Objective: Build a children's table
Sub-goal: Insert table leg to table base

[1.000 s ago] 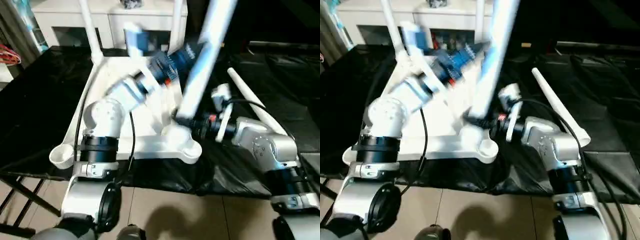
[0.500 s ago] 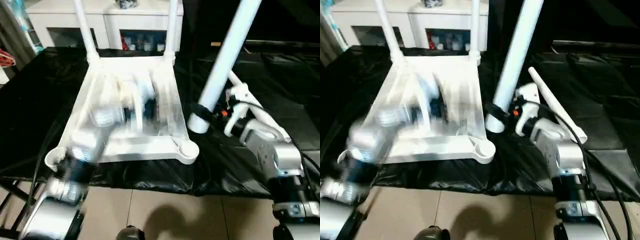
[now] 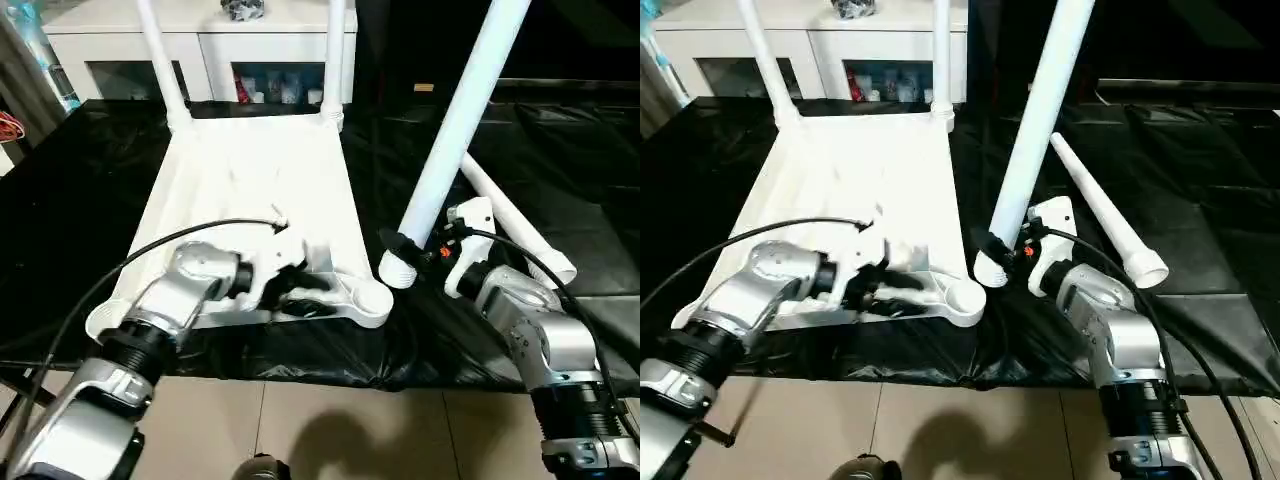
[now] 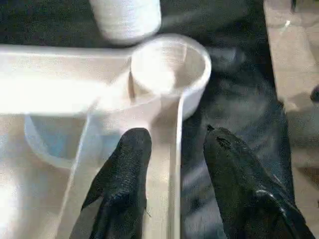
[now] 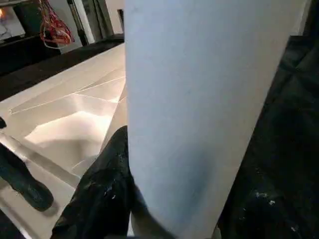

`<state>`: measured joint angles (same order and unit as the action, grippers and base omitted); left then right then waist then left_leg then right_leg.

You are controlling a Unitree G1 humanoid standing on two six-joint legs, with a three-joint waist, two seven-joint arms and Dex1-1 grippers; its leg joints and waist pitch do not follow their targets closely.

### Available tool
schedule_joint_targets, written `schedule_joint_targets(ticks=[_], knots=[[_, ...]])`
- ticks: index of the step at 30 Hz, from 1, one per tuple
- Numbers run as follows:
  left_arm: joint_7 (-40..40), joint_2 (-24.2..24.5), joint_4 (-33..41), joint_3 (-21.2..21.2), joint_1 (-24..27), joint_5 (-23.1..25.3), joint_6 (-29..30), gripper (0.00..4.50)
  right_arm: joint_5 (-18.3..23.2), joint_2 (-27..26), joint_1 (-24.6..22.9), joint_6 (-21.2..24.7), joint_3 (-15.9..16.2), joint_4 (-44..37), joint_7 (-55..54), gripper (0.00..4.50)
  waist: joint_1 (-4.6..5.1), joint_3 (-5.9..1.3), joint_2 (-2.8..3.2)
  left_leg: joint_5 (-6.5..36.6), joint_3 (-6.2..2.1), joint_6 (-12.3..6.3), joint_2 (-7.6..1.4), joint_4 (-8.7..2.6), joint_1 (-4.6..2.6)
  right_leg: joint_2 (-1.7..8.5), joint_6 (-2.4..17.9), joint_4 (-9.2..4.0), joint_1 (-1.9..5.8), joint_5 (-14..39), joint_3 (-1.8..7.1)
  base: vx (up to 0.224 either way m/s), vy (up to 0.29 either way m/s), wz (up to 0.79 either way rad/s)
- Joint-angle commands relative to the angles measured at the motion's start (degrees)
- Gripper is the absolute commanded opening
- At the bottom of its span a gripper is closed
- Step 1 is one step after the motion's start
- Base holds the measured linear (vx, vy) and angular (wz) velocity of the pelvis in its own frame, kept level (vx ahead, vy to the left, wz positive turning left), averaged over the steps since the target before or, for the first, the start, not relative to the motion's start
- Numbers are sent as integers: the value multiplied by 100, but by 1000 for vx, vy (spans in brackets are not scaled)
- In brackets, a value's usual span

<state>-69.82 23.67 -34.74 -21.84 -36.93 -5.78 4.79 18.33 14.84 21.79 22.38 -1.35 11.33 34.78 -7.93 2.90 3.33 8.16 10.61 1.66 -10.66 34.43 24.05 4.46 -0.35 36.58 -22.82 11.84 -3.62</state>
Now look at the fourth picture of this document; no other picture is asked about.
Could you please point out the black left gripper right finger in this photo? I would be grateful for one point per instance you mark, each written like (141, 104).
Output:
(249, 194)

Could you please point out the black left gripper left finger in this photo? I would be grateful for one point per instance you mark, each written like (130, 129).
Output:
(122, 189)

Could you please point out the white plastic table top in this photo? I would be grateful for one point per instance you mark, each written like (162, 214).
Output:
(50, 84)

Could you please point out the white plastic table leg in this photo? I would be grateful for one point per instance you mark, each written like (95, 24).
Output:
(124, 20)

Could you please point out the black mat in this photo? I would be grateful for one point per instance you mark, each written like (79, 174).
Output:
(234, 99)

